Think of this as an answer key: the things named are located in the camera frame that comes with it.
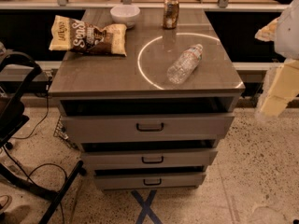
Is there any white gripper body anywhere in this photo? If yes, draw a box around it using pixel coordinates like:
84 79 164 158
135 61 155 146
275 0 299 60

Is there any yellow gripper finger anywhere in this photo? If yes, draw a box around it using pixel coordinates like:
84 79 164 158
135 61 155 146
255 18 278 42
255 59 299 119

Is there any clear plastic water bottle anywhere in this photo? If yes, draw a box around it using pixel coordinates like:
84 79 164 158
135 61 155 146
166 44 203 84

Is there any top grey drawer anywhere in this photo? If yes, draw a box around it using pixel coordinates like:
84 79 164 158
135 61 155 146
62 113 234 144

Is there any grey drawer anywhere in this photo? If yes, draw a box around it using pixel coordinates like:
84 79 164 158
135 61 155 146
81 148 217 170
62 113 234 144
94 172 206 190

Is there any brown soda can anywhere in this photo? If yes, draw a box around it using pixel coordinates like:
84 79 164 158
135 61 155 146
163 0 179 29

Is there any middle grey drawer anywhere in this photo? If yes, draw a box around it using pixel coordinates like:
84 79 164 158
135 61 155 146
81 148 217 170

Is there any white ceramic bowl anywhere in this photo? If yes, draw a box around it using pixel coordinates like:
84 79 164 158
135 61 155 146
110 5 140 29

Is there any bottom grey drawer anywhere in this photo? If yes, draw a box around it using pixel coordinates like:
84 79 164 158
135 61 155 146
94 172 206 190

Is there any blue tape cross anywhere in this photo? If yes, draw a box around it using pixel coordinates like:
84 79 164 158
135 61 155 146
131 189 163 224

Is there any yellow brown chip bag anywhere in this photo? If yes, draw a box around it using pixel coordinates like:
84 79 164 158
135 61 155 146
49 15 127 55

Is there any black metal stand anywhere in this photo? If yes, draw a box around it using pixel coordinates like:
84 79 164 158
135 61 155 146
0 49 87 224

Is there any wire basket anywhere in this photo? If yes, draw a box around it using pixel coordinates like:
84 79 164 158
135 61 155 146
53 117 78 150

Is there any black floor cable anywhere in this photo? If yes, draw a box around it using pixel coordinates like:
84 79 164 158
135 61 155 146
0 84 69 224

